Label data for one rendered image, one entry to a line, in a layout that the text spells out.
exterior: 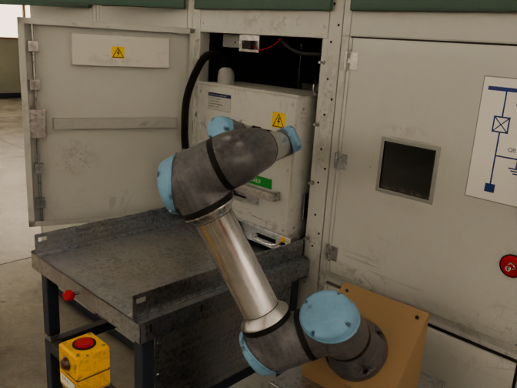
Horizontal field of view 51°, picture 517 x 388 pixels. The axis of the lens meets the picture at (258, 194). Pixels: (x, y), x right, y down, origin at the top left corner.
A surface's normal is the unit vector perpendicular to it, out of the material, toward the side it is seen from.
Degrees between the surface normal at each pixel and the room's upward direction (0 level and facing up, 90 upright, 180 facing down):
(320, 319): 41
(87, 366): 91
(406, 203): 90
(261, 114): 90
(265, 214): 90
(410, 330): 45
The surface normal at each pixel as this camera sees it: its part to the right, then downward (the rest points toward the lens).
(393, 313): -0.42, -0.56
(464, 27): -0.69, 0.15
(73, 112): 0.42, 0.27
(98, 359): 0.72, 0.23
